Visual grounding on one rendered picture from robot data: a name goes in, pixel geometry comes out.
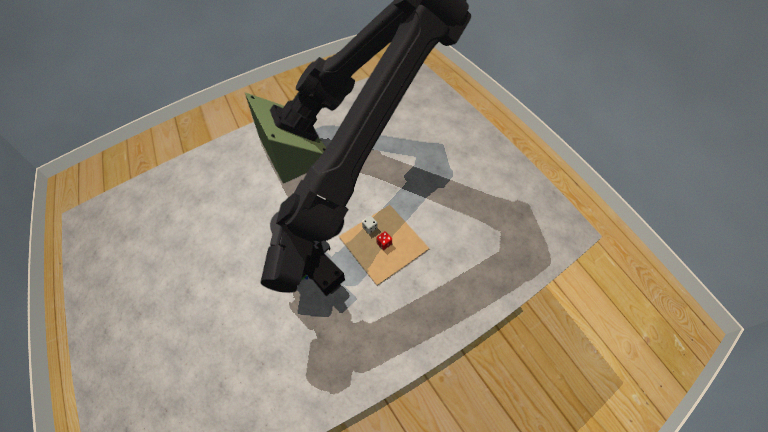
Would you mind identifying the grey die with black pips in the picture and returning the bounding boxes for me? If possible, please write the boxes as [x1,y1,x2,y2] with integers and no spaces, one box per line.
[362,216,378,234]

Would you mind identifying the tan square mat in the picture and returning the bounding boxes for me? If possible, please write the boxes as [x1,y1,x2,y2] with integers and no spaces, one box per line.
[339,205,429,285]

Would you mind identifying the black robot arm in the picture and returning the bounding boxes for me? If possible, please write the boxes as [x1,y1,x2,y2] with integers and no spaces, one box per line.
[260,0,471,296]

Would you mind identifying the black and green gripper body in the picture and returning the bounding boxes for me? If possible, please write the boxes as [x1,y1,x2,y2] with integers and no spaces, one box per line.
[302,241,330,278]

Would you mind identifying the red die with white pips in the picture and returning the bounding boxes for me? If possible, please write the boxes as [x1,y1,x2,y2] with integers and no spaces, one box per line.
[376,231,392,250]

